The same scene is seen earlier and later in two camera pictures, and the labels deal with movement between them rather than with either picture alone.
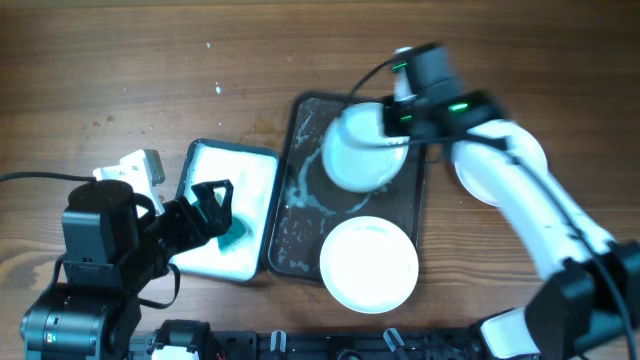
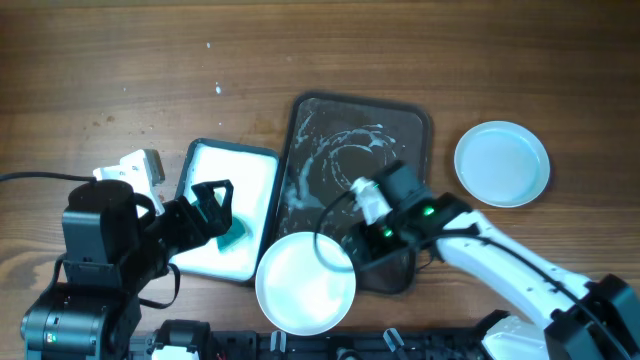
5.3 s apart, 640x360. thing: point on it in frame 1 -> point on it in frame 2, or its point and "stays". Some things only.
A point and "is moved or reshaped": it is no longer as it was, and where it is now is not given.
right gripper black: [395, 118] -> [362, 246]
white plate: [357, 155] is moved or reshaped
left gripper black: [194, 227] stays
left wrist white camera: [143, 170] stays
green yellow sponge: [237, 235] stays
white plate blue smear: [369, 264] -> [298, 291]
